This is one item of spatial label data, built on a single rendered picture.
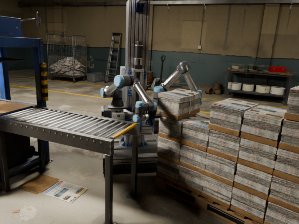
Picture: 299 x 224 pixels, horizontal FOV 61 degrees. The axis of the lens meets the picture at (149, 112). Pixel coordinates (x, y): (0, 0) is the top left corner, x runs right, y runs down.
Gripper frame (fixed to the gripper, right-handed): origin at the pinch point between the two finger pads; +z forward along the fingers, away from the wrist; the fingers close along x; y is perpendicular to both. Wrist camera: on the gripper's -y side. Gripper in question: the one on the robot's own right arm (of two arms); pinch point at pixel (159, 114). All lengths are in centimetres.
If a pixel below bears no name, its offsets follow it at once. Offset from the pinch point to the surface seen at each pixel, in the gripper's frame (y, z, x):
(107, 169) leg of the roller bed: -30, -77, -12
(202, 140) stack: -14, 4, -50
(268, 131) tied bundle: 10, 4, -106
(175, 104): 13.9, 3.4, -16.4
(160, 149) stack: -38.4, 3.4, -2.5
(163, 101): 14.1, 3.9, -1.3
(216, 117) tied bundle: 11, 5, -60
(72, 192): -85, -70, 53
